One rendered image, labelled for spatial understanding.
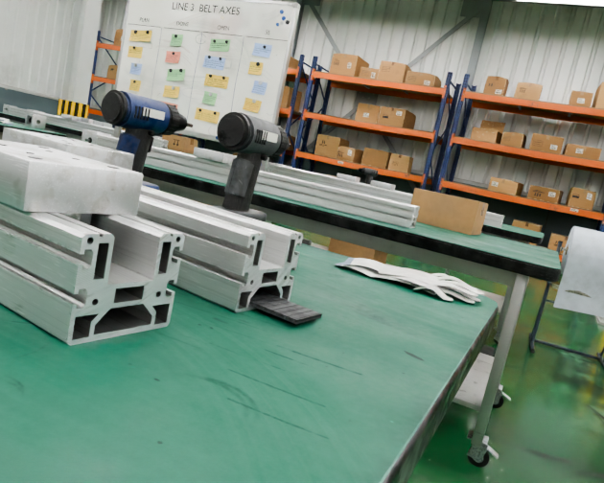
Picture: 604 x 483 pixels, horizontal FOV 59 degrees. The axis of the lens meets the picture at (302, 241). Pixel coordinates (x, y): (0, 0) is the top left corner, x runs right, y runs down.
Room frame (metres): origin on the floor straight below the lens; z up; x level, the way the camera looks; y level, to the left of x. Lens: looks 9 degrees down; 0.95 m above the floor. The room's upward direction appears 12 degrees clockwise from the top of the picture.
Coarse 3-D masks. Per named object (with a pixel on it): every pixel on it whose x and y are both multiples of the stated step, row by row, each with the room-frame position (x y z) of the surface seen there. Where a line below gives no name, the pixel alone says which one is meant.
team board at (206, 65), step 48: (144, 0) 4.24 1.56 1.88; (192, 0) 4.05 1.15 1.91; (240, 0) 3.87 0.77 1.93; (144, 48) 4.21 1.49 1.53; (192, 48) 4.02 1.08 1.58; (240, 48) 3.85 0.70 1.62; (288, 48) 3.69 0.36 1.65; (144, 96) 4.18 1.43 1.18; (192, 96) 3.99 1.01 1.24; (240, 96) 3.82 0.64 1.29
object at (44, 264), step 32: (0, 224) 0.45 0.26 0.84; (32, 224) 0.40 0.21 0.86; (64, 224) 0.39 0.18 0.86; (96, 224) 0.47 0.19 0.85; (128, 224) 0.45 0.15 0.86; (0, 256) 0.42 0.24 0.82; (32, 256) 0.40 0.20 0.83; (64, 256) 0.39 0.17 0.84; (96, 256) 0.38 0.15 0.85; (128, 256) 0.45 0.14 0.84; (160, 256) 0.43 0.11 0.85; (0, 288) 0.42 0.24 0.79; (32, 288) 0.40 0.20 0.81; (64, 288) 0.37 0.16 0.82; (96, 288) 0.38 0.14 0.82; (128, 288) 0.43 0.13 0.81; (160, 288) 0.44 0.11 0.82; (32, 320) 0.39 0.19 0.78; (64, 320) 0.37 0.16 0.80; (96, 320) 0.39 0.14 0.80; (128, 320) 0.43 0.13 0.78; (160, 320) 0.45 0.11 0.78
